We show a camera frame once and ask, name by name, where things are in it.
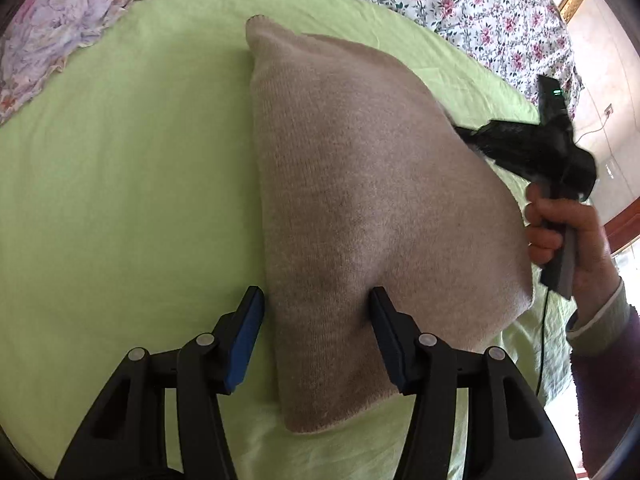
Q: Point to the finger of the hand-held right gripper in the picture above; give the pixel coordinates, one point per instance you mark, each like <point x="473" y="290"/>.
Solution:
<point x="475" y="137"/>

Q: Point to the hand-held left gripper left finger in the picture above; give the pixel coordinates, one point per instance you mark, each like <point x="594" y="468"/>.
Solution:
<point x="245" y="340"/>

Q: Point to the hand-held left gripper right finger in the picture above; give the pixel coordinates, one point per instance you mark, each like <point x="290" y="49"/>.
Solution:
<point x="392" y="340"/>

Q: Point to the beige knitted sweater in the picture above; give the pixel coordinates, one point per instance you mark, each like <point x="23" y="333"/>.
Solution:
<point x="375" y="185"/>

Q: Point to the person's right forearm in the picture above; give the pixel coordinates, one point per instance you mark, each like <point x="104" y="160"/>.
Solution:
<point x="605" y="385"/>

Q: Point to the person's right hand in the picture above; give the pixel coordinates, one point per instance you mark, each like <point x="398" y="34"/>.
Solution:
<point x="590" y="240"/>

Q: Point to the rose print floral quilt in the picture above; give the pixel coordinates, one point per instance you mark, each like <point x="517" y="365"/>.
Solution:
<point x="475" y="10"/>

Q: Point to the green bed sheet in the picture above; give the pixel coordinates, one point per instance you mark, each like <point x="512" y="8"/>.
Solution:
<point x="125" y="160"/>

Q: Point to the pastel floral cloth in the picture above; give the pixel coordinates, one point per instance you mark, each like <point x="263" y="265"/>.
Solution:
<point x="65" y="15"/>

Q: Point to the white wall socket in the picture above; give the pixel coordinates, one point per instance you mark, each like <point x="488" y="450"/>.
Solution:
<point x="608" y="109"/>

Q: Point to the wooden window frame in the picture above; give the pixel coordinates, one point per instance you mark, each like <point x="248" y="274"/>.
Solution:
<point x="622" y="230"/>

